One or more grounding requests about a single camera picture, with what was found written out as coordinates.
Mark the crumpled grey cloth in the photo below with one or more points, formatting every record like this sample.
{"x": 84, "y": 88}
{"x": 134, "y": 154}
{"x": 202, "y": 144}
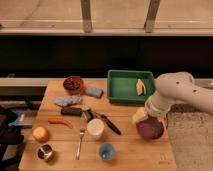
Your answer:
{"x": 67, "y": 100}

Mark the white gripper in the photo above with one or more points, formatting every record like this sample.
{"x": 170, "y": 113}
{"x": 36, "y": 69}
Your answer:
{"x": 156, "y": 106}

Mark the red bowl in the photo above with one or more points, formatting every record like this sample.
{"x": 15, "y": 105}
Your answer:
{"x": 73, "y": 85}

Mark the white plastic cup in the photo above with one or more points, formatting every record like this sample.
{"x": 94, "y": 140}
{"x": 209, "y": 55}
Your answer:
{"x": 96, "y": 128}

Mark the red yellow apple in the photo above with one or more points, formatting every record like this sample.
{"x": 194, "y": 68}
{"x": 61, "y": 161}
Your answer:
{"x": 41, "y": 134}

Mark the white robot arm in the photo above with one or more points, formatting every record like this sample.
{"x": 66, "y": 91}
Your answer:
{"x": 173, "y": 88}

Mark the yellow banana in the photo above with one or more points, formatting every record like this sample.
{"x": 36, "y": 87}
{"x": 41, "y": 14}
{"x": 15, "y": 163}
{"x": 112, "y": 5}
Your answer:
{"x": 140, "y": 87}

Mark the small metal tin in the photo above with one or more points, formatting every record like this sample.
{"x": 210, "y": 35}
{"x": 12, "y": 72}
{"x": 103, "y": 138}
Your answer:
{"x": 45, "y": 152}

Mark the blue cup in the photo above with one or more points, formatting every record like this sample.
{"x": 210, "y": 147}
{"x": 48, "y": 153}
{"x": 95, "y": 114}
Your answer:
{"x": 106, "y": 151}

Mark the purple bowl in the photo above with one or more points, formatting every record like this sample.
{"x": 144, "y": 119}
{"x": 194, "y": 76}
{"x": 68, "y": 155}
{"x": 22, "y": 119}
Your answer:
{"x": 150, "y": 128}

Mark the black metal can opener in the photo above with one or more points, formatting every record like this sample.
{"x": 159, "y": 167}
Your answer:
{"x": 89, "y": 115}

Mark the silver fork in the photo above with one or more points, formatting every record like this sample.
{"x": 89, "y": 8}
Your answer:
{"x": 81, "y": 135}

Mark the blue sponge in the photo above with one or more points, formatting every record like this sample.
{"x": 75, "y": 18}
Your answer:
{"x": 94, "y": 92}

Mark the black rectangular block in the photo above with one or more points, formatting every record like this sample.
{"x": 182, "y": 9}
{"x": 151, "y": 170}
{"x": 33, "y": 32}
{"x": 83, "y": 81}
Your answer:
{"x": 72, "y": 111}

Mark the black handled knife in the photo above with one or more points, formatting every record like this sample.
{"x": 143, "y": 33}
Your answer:
{"x": 109, "y": 123}

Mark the green plastic tray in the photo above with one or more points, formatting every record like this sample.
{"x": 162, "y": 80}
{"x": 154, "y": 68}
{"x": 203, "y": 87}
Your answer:
{"x": 121, "y": 86}

